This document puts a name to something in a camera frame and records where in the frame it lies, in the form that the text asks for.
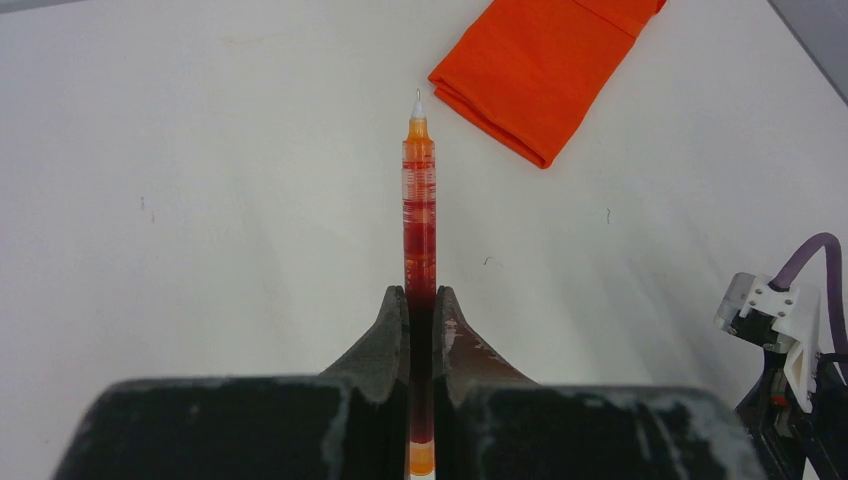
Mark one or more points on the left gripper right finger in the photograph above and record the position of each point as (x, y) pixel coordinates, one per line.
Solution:
(492, 422)

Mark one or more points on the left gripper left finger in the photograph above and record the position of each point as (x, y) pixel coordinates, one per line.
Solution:
(350, 421)

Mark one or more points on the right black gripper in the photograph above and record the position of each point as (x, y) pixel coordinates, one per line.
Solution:
(785, 438)

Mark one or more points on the red orange pen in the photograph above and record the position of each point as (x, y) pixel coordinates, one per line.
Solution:
(419, 245)

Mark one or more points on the folded orange cloth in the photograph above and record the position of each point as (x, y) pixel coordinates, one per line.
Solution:
(527, 72)

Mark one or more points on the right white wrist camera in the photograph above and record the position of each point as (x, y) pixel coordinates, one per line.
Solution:
(782, 322)

